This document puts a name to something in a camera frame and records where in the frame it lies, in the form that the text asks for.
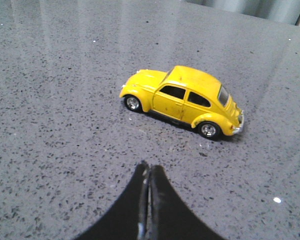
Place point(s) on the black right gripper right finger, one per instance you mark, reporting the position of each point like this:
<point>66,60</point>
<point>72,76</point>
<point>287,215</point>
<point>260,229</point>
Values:
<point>170,216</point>

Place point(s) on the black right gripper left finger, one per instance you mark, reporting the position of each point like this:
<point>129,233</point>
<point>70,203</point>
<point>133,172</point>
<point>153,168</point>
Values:
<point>127,217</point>

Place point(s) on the yellow toy beetle car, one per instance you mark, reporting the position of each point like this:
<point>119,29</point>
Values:
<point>186,95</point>

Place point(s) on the white pleated curtain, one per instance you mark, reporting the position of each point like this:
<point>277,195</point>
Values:
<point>283,11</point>

